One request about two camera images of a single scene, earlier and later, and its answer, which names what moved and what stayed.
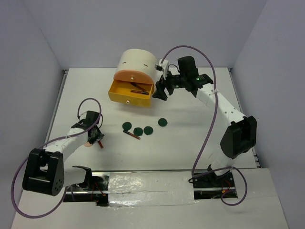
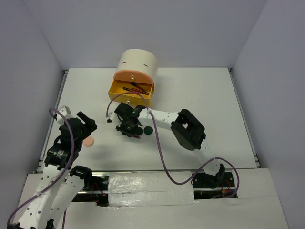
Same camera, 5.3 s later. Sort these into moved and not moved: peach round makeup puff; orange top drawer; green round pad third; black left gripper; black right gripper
Moved: black right gripper; black left gripper
Not moved: green round pad third; peach round makeup puff; orange top drawer
